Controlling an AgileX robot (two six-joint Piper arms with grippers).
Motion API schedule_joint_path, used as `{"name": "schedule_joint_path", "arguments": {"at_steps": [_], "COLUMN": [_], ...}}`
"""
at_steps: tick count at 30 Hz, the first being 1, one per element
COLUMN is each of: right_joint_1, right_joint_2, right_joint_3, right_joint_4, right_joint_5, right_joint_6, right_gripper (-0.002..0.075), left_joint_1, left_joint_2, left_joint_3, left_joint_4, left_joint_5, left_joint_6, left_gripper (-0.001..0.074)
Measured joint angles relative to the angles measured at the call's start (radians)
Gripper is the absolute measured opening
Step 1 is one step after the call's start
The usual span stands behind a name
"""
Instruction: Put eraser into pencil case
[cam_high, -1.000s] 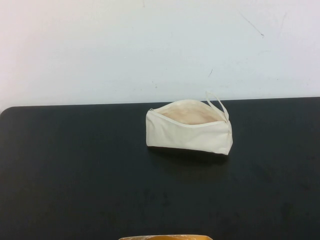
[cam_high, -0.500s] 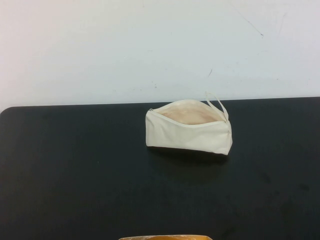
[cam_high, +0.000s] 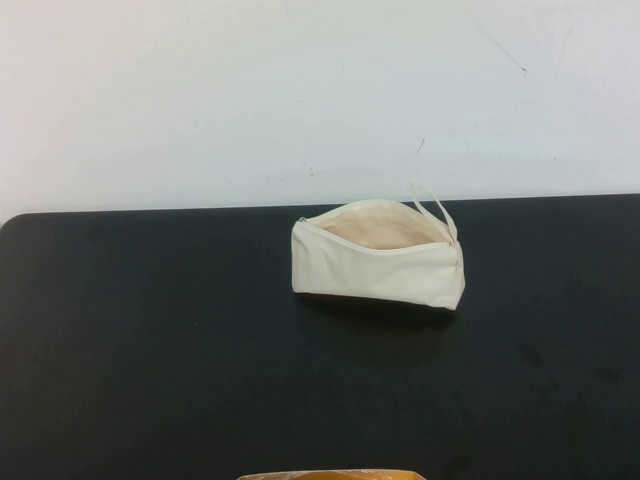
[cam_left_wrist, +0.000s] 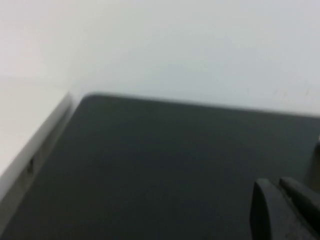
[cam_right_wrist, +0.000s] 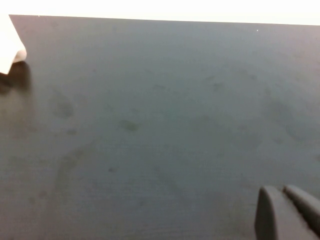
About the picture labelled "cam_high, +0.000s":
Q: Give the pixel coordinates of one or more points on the cream canvas pencil case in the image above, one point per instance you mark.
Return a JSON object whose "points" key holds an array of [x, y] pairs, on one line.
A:
{"points": [[380, 270]]}

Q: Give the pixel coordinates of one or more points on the yellow taped object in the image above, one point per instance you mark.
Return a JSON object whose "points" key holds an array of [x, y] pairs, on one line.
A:
{"points": [[330, 475]]}

